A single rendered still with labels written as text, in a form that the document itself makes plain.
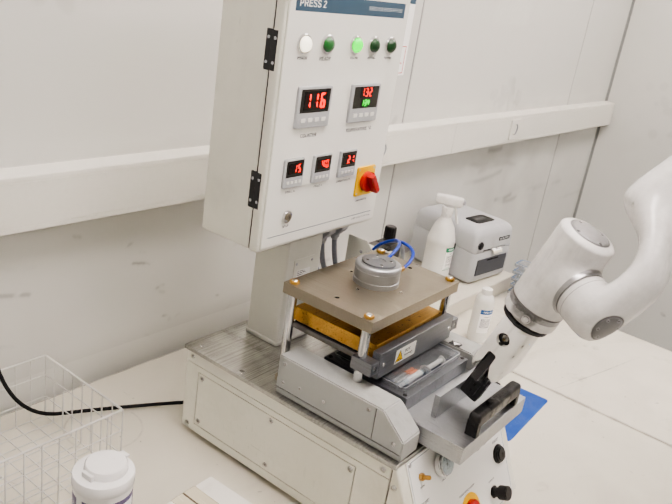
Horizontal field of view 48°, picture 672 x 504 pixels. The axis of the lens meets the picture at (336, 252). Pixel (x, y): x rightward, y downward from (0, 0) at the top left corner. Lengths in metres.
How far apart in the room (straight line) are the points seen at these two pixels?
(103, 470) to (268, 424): 0.30
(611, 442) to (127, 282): 1.06
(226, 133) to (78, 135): 0.31
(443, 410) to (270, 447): 0.30
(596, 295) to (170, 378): 0.92
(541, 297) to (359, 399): 0.31
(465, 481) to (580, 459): 0.39
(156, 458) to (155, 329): 0.38
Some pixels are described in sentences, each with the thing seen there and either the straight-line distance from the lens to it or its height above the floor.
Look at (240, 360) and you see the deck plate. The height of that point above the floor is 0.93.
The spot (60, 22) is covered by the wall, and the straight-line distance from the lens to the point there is 1.36.
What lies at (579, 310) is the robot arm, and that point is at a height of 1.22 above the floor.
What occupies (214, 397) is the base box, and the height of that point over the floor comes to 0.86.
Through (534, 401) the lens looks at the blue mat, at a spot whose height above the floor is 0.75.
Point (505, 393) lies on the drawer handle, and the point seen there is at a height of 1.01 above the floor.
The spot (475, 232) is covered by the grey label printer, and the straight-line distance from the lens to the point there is 2.17.
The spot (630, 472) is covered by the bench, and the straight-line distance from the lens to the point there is 1.66.
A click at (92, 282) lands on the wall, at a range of 1.53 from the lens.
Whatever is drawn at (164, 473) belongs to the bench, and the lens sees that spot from 1.37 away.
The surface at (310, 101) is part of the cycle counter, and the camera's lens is 1.20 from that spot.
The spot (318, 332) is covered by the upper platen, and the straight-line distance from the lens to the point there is 1.25.
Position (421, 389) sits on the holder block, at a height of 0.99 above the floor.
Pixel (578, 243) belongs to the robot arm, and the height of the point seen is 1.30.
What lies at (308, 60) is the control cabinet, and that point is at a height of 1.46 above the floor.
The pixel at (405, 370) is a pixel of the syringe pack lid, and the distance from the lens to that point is 1.24.
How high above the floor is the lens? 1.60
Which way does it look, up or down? 21 degrees down
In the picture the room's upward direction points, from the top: 9 degrees clockwise
